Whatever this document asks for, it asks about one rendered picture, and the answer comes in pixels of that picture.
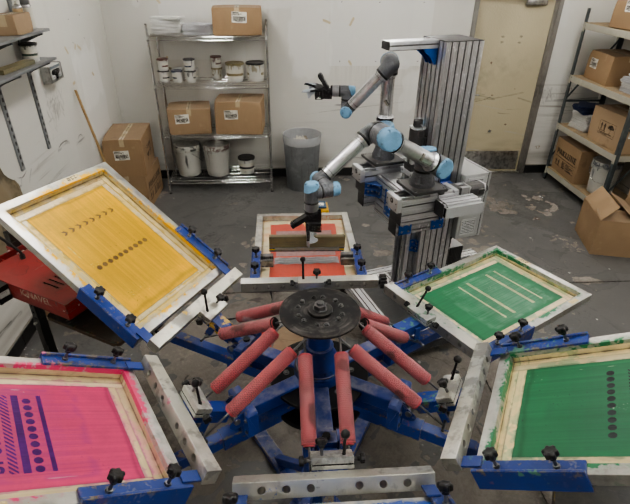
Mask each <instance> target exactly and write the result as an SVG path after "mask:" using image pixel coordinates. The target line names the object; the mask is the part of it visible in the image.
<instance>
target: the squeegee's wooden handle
mask: <svg viewBox="0 0 630 504"><path fill-rule="evenodd" d="M314 237H315V238H317V239H318V241H317V242H315V243H312V244H310V247H339V249H343V248H345V234H314ZM275 247H308V246H307V234H296V235H269V249H275Z"/></svg>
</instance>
